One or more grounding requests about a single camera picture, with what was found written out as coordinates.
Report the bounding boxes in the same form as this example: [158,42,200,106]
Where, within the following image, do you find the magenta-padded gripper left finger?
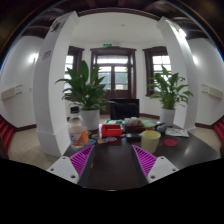
[46,144,98,186]

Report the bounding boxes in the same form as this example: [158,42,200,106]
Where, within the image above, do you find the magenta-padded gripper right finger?
[130,144,180,185]

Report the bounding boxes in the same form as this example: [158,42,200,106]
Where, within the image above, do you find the orange soda plastic bottle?
[67,105,90,148]

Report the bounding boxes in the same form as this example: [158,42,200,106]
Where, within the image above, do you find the flat round red coaster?
[163,138,178,148]

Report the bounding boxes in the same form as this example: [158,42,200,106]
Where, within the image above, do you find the pale yellow cup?
[140,130,162,154]

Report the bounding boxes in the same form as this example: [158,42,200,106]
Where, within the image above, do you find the small grey round object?
[156,123,168,134]

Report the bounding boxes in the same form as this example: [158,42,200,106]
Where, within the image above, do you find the printed paper brochure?
[165,127,190,138]

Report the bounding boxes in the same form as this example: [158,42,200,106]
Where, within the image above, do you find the small black case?
[125,133,143,141]

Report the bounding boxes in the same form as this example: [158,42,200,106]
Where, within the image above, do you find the green folded cloth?
[141,119,158,129]

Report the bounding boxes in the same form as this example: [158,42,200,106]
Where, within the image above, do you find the dark box of small packets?
[123,116,146,133]

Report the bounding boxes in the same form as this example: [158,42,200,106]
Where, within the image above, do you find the red plastic basket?
[100,123,124,138]

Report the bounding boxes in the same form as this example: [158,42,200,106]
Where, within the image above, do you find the green white pack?
[104,119,125,126]

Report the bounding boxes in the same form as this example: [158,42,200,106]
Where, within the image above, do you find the black chair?
[109,98,140,121]

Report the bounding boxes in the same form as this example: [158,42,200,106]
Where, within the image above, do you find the red carpeted staircase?
[0,114,15,156]
[213,116,224,143]

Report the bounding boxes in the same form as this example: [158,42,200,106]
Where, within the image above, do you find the potted plant in white pot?
[55,59,111,132]
[147,65,194,128]

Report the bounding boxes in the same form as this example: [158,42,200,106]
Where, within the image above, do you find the dark wooden double door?
[90,47,137,100]

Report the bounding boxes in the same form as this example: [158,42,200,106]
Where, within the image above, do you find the dark framed window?
[64,45,85,91]
[142,45,173,98]

